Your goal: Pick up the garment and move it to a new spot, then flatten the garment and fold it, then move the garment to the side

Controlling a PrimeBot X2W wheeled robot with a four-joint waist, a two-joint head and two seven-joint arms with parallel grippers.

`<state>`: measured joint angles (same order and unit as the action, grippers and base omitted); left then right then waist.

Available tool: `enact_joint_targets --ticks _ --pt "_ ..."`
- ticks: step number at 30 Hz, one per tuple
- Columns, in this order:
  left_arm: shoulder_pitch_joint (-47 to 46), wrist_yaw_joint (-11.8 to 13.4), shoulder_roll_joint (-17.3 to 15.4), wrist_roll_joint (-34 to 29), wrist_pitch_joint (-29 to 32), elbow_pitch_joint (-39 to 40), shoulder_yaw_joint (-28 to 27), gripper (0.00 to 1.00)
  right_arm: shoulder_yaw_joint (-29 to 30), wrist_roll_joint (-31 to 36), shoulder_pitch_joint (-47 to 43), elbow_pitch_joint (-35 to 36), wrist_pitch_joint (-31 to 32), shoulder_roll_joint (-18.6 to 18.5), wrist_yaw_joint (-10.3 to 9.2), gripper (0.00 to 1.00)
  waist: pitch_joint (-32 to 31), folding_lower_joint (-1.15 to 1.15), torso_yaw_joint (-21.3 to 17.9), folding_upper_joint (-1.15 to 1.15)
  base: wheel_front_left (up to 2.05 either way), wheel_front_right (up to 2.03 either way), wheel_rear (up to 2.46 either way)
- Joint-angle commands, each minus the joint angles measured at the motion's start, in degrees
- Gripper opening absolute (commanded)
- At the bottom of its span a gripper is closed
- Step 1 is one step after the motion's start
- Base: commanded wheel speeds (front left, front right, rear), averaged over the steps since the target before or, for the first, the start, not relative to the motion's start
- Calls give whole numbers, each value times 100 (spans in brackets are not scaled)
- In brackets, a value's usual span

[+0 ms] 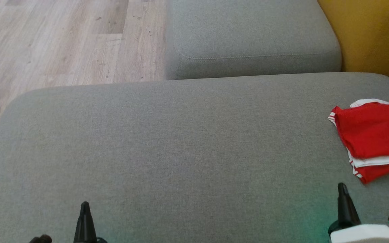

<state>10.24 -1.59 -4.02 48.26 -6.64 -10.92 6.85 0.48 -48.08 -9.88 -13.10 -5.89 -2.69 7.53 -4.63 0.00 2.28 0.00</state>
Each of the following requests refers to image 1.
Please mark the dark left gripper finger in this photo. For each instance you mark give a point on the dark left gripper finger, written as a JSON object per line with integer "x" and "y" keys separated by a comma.
{"x": 41, "y": 239}
{"x": 85, "y": 226}

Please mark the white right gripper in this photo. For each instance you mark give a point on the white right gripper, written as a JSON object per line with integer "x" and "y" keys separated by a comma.
{"x": 366, "y": 234}

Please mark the red and white shirt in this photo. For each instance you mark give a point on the red and white shirt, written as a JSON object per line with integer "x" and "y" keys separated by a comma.
{"x": 373, "y": 131}

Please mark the large grey sofa seat cushion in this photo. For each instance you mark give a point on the large grey sofa seat cushion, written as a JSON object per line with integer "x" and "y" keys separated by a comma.
{"x": 181, "y": 152}

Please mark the wide yellow sofa back cushion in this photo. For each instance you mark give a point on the wide yellow sofa back cushion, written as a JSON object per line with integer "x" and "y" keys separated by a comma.
{"x": 377, "y": 33}

